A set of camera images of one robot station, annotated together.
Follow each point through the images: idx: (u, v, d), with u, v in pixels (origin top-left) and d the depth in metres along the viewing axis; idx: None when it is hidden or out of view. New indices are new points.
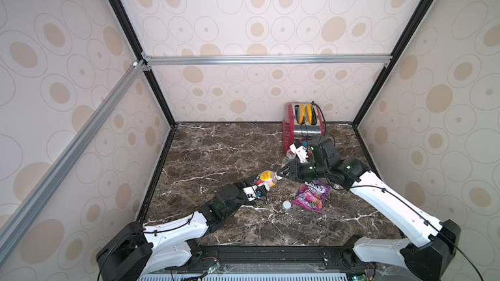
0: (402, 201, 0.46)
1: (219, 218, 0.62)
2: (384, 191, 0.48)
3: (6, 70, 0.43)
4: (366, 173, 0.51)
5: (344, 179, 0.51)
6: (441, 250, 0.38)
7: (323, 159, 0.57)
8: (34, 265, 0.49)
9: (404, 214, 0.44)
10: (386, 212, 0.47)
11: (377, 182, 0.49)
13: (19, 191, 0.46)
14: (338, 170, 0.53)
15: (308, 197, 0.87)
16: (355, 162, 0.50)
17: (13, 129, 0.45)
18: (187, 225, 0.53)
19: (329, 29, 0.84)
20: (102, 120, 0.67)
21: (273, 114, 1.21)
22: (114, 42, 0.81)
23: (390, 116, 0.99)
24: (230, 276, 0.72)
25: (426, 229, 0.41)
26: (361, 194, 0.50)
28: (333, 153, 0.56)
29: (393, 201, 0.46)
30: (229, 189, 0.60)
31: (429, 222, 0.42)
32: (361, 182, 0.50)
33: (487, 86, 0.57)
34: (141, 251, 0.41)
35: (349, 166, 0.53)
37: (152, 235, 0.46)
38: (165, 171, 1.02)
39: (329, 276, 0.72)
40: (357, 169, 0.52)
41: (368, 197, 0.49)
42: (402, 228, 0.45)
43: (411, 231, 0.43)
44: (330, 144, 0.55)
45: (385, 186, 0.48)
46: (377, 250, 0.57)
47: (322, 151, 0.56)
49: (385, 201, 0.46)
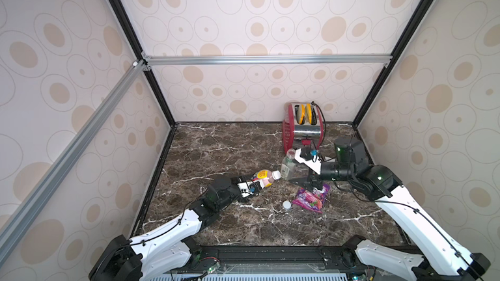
0: (433, 226, 0.41)
1: (213, 211, 0.60)
2: (416, 213, 0.43)
3: (7, 71, 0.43)
4: (399, 188, 0.46)
5: (372, 190, 0.46)
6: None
7: (351, 164, 0.51)
8: (34, 265, 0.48)
9: (435, 241, 0.40)
10: (413, 232, 0.43)
11: (409, 201, 0.44)
13: (19, 191, 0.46)
14: (367, 180, 0.47)
15: (308, 197, 0.87)
16: (386, 173, 0.48)
17: (13, 129, 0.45)
18: (178, 226, 0.52)
19: (329, 29, 0.84)
20: (102, 120, 0.67)
21: (273, 114, 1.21)
22: (114, 42, 0.81)
23: (390, 116, 0.99)
24: (229, 276, 0.72)
25: (455, 261, 0.38)
26: (390, 210, 0.45)
28: (361, 159, 0.49)
29: (426, 226, 0.41)
30: (222, 181, 0.60)
31: (459, 253, 0.39)
32: (392, 198, 0.44)
33: (487, 86, 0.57)
34: (131, 265, 0.40)
35: (381, 177, 0.47)
37: (140, 245, 0.44)
38: (165, 171, 1.02)
39: (329, 276, 0.72)
40: (388, 181, 0.46)
41: (398, 216, 0.44)
42: (426, 251, 0.42)
43: (437, 258, 0.41)
44: (360, 148, 0.48)
45: (418, 207, 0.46)
46: (386, 262, 0.55)
47: (351, 155, 0.49)
49: (415, 224, 0.42)
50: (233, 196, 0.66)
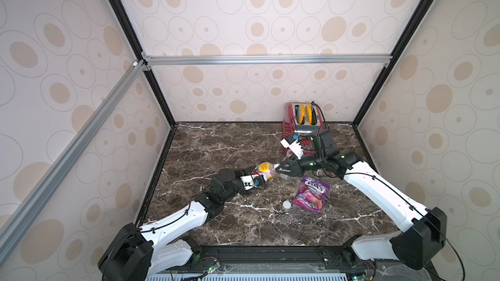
0: (390, 188, 0.48)
1: (218, 203, 0.61)
2: (374, 178, 0.50)
3: (7, 71, 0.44)
4: (360, 162, 0.54)
5: (338, 168, 0.55)
6: (422, 231, 0.40)
7: (321, 149, 0.61)
8: (34, 265, 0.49)
9: (391, 199, 0.46)
10: (375, 199, 0.49)
11: (368, 170, 0.52)
13: (19, 192, 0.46)
14: (334, 160, 0.56)
15: (308, 197, 0.87)
16: (351, 153, 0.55)
17: (13, 130, 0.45)
18: (185, 216, 0.52)
19: (329, 29, 0.84)
20: (102, 120, 0.67)
21: (273, 114, 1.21)
22: (114, 42, 0.81)
23: (390, 116, 0.99)
24: (230, 276, 0.72)
25: (410, 214, 0.43)
26: (353, 181, 0.53)
28: (331, 144, 0.60)
29: (382, 188, 0.48)
30: (226, 172, 0.61)
31: (413, 207, 0.44)
32: (354, 169, 0.53)
33: (487, 86, 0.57)
34: (142, 250, 0.41)
35: (344, 156, 0.57)
37: (151, 233, 0.45)
38: (165, 171, 1.02)
39: (329, 276, 0.72)
40: (351, 159, 0.56)
41: (359, 185, 0.51)
42: (389, 214, 0.47)
43: (396, 216, 0.45)
44: (329, 136, 0.59)
45: (375, 173, 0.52)
46: (372, 244, 0.58)
47: (319, 141, 0.60)
49: (374, 187, 0.49)
50: (237, 190, 0.67)
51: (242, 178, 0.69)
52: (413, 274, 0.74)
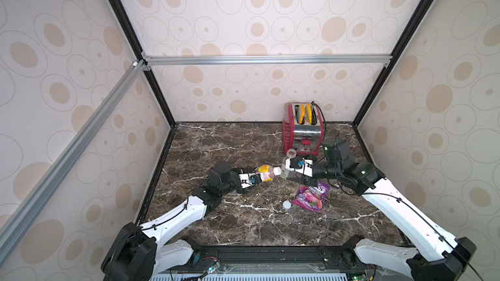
0: (417, 214, 0.44)
1: (216, 196, 0.61)
2: (399, 201, 0.46)
3: (6, 70, 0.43)
4: (382, 180, 0.49)
5: (357, 185, 0.50)
6: (454, 267, 0.37)
7: (337, 160, 0.55)
8: (34, 265, 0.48)
9: (418, 227, 0.42)
10: (399, 222, 0.45)
11: (392, 191, 0.47)
13: (18, 192, 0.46)
14: (352, 175, 0.51)
15: (308, 197, 0.87)
16: (370, 168, 0.51)
17: (13, 130, 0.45)
18: (185, 211, 0.52)
19: (329, 30, 0.84)
20: (102, 120, 0.67)
21: (273, 114, 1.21)
22: (114, 42, 0.81)
23: (390, 116, 0.99)
24: (230, 276, 0.72)
25: (440, 245, 0.40)
26: (375, 201, 0.48)
28: (347, 156, 0.53)
29: (408, 213, 0.44)
30: (222, 165, 0.62)
31: (443, 237, 0.41)
32: (376, 189, 0.48)
33: (487, 86, 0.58)
34: (146, 246, 0.41)
35: (364, 172, 0.51)
37: (152, 229, 0.45)
38: (165, 171, 1.02)
39: (329, 276, 0.72)
40: (372, 175, 0.50)
41: (383, 205, 0.47)
42: (414, 240, 0.44)
43: (424, 245, 0.42)
44: (345, 146, 0.52)
45: (400, 196, 0.47)
46: (381, 256, 0.56)
47: (336, 152, 0.54)
49: (398, 211, 0.44)
50: (234, 187, 0.69)
51: (239, 175, 0.70)
52: None
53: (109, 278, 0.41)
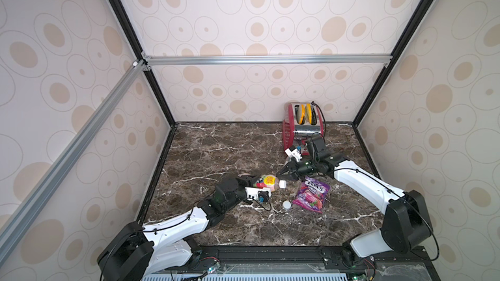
0: (370, 177, 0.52)
1: (220, 212, 0.62)
2: (357, 170, 0.57)
3: (6, 69, 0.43)
4: (346, 160, 0.61)
5: (327, 168, 0.62)
6: (398, 209, 0.44)
7: (313, 152, 0.69)
8: (34, 265, 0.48)
9: (371, 187, 0.51)
10: (358, 188, 0.54)
11: (352, 165, 0.59)
13: (18, 192, 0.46)
14: (324, 161, 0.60)
15: (308, 197, 0.87)
16: (339, 155, 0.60)
17: (12, 130, 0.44)
18: (187, 220, 0.53)
19: (329, 30, 0.84)
20: (103, 120, 0.67)
21: (273, 114, 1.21)
22: (114, 42, 0.81)
23: (390, 116, 0.99)
24: (230, 276, 0.72)
25: (388, 196, 0.47)
26: (342, 178, 0.58)
28: (322, 147, 0.67)
29: (363, 177, 0.54)
30: (230, 182, 0.61)
31: (391, 190, 0.49)
32: (340, 166, 0.60)
33: (487, 86, 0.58)
34: (143, 250, 0.41)
35: (333, 157, 0.64)
37: (152, 233, 0.45)
38: (165, 171, 1.02)
39: (329, 276, 0.72)
40: (340, 159, 0.62)
41: (344, 177, 0.58)
42: (372, 201, 0.51)
43: (378, 201, 0.49)
44: (321, 140, 0.67)
45: (357, 166, 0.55)
46: (367, 238, 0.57)
47: (312, 145, 0.68)
49: (355, 177, 0.55)
50: (240, 199, 0.68)
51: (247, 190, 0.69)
52: (413, 274, 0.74)
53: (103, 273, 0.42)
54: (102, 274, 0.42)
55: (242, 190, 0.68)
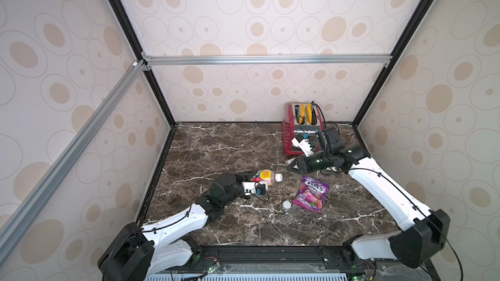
0: (394, 186, 0.47)
1: (219, 206, 0.62)
2: (379, 175, 0.49)
3: (6, 70, 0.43)
4: (366, 159, 0.53)
5: (344, 163, 0.54)
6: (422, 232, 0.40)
7: (326, 144, 0.61)
8: (34, 265, 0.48)
9: (394, 198, 0.45)
10: (377, 194, 0.48)
11: (374, 166, 0.51)
13: (18, 192, 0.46)
14: (340, 155, 0.55)
15: (308, 197, 0.87)
16: (357, 148, 0.56)
17: (12, 130, 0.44)
18: (186, 218, 0.53)
19: (329, 29, 0.84)
20: (103, 120, 0.67)
21: (273, 114, 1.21)
22: (114, 42, 0.81)
23: (390, 116, 0.99)
24: (230, 276, 0.72)
25: (413, 213, 0.42)
26: (357, 176, 0.52)
28: (336, 140, 0.60)
29: (387, 185, 0.48)
30: (227, 176, 0.62)
31: (417, 207, 0.43)
32: (360, 164, 0.52)
33: (487, 86, 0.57)
34: (144, 249, 0.41)
35: (351, 151, 0.55)
37: (152, 233, 0.45)
38: (165, 171, 1.02)
39: (329, 276, 0.72)
40: (358, 154, 0.54)
41: (364, 181, 0.51)
42: (391, 211, 0.46)
43: (398, 214, 0.45)
44: (334, 132, 0.60)
45: (381, 170, 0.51)
46: (371, 243, 0.59)
47: (325, 137, 0.60)
49: (377, 184, 0.48)
50: (237, 194, 0.68)
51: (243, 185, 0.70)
52: (413, 274, 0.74)
53: (103, 276, 0.42)
54: (103, 277, 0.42)
55: (239, 185, 0.69)
